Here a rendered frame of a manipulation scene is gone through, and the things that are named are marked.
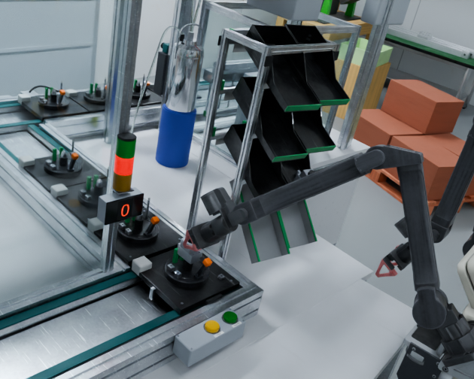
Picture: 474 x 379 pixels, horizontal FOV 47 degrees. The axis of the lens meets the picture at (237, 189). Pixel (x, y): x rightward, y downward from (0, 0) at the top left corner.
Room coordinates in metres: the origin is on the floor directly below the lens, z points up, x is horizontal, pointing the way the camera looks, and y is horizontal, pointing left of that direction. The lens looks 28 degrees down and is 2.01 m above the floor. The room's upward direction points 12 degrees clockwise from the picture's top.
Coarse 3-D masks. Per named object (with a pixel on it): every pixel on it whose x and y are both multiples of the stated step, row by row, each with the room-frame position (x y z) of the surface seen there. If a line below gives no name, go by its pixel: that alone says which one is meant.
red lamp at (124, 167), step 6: (114, 162) 1.29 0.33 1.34; (120, 162) 1.28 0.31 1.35; (126, 162) 1.28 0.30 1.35; (132, 162) 1.29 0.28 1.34; (114, 168) 1.29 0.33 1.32; (120, 168) 1.28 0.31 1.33; (126, 168) 1.28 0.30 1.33; (132, 168) 1.30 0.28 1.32; (120, 174) 1.28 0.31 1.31; (126, 174) 1.28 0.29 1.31
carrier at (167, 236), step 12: (144, 216) 1.64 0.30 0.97; (120, 228) 1.50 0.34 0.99; (132, 228) 1.52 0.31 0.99; (144, 228) 1.54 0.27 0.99; (156, 228) 1.55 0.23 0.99; (168, 228) 1.60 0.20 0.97; (120, 240) 1.47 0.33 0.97; (132, 240) 1.46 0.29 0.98; (144, 240) 1.48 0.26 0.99; (156, 240) 1.51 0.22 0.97; (168, 240) 1.53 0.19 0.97; (180, 240) 1.54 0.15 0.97; (120, 252) 1.41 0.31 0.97; (132, 252) 1.42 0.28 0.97; (144, 252) 1.43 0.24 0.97; (156, 252) 1.45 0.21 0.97
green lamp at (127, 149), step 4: (120, 140) 1.28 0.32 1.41; (120, 144) 1.28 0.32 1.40; (124, 144) 1.28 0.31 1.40; (128, 144) 1.28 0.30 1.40; (132, 144) 1.29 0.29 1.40; (116, 148) 1.29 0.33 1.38; (120, 148) 1.28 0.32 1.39; (124, 148) 1.28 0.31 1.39; (128, 148) 1.28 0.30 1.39; (132, 148) 1.29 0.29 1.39; (116, 152) 1.29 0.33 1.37; (120, 152) 1.28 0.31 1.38; (124, 152) 1.28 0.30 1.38; (128, 152) 1.28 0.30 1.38; (132, 152) 1.29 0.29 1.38; (120, 156) 1.28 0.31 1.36; (124, 156) 1.28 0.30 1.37; (128, 156) 1.28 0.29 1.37; (132, 156) 1.29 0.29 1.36
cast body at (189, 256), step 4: (180, 244) 1.37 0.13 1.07; (188, 244) 1.35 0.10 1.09; (192, 244) 1.35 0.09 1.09; (180, 248) 1.37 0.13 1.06; (184, 248) 1.36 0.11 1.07; (180, 252) 1.37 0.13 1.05; (184, 252) 1.35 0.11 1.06; (188, 252) 1.34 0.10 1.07; (192, 252) 1.35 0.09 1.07; (196, 252) 1.36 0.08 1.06; (200, 252) 1.37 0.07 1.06; (184, 256) 1.35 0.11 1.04; (188, 256) 1.34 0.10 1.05; (192, 256) 1.34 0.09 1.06; (196, 256) 1.35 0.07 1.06; (200, 256) 1.36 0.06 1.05; (188, 260) 1.34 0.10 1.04; (192, 260) 1.34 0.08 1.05; (196, 260) 1.35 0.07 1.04
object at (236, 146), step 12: (228, 132) 1.66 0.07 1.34; (240, 132) 1.70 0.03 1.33; (228, 144) 1.65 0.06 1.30; (240, 144) 1.61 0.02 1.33; (252, 144) 1.72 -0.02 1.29; (252, 156) 1.67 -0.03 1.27; (264, 156) 1.69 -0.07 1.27; (252, 168) 1.62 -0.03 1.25; (264, 168) 1.64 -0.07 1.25; (276, 168) 1.65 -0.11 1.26; (252, 180) 1.57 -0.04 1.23; (264, 180) 1.59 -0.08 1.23; (276, 180) 1.62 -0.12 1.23; (252, 192) 1.53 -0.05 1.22; (264, 192) 1.55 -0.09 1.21
